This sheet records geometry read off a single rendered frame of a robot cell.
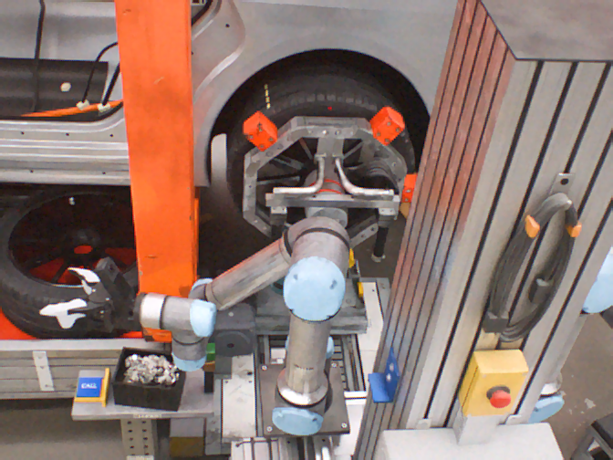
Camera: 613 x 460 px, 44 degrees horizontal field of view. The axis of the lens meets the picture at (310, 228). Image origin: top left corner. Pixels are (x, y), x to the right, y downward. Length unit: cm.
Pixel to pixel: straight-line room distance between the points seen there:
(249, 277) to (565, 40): 91
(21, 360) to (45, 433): 34
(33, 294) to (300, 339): 137
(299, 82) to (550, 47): 159
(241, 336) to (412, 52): 114
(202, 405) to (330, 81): 112
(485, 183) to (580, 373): 240
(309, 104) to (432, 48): 43
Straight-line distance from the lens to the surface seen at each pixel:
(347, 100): 248
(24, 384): 291
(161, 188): 208
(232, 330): 274
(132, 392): 242
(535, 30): 107
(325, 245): 149
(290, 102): 247
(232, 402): 293
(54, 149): 270
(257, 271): 167
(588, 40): 108
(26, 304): 280
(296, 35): 242
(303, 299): 147
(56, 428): 302
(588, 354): 353
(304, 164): 263
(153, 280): 232
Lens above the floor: 247
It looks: 42 degrees down
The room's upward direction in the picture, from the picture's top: 7 degrees clockwise
